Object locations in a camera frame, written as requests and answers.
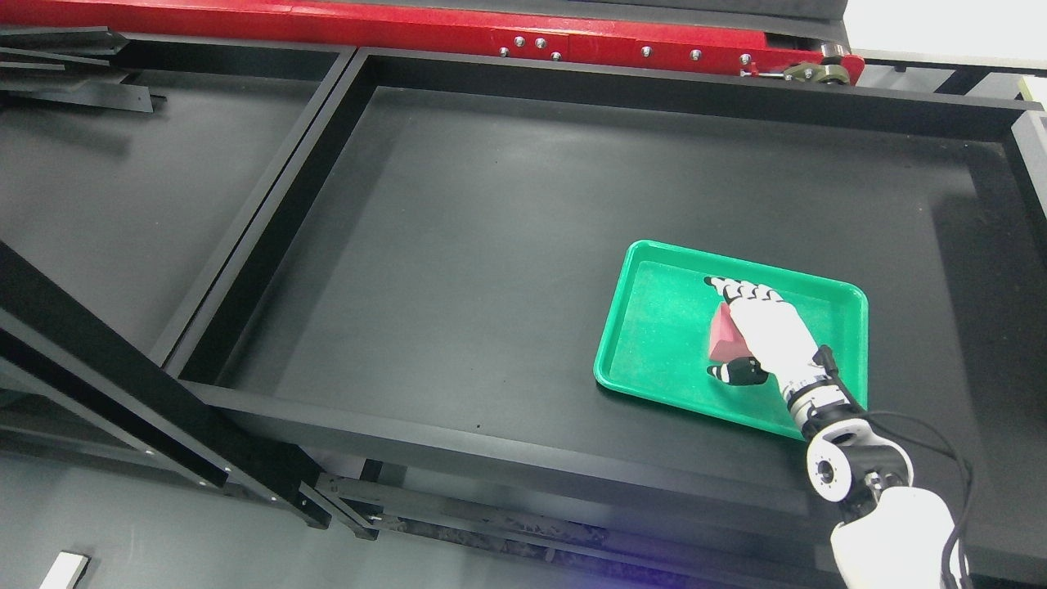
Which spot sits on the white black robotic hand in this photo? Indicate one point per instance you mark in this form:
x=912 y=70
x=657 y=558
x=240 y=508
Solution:
x=779 y=342

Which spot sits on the pink block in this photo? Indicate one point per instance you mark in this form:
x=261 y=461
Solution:
x=725 y=340

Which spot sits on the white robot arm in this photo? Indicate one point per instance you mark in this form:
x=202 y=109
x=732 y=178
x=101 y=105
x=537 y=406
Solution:
x=892 y=533

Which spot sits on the green plastic tray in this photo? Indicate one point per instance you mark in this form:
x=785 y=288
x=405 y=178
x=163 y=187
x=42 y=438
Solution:
x=655 y=341

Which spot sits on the black metal shelf right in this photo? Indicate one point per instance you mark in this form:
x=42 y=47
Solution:
x=474 y=271

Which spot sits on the black metal shelf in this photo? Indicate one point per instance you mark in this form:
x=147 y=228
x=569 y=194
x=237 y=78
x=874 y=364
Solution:
x=474 y=271
x=141 y=225

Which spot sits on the black metal shelf left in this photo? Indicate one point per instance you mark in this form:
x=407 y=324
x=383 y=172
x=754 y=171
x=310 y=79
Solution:
x=141 y=225

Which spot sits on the red metal beam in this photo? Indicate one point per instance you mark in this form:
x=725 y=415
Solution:
x=732 y=49

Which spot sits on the white desk with legs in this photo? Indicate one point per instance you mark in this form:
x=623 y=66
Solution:
x=66 y=571

